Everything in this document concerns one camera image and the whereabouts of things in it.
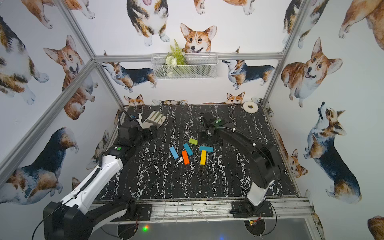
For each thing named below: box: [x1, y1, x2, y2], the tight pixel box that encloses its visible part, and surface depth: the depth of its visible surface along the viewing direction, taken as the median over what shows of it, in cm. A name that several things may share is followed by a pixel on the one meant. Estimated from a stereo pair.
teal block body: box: [199, 146, 214, 152], surface depth 97 cm
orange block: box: [181, 150, 190, 166], surface depth 94 cm
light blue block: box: [169, 146, 179, 160], surface depth 97 cm
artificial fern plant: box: [164, 39, 188, 68], surface depth 83 cm
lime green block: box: [188, 138, 198, 146], surface depth 102 cm
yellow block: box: [200, 150, 207, 166], surface depth 94 cm
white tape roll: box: [243, 101, 259, 114], surface depth 123 cm
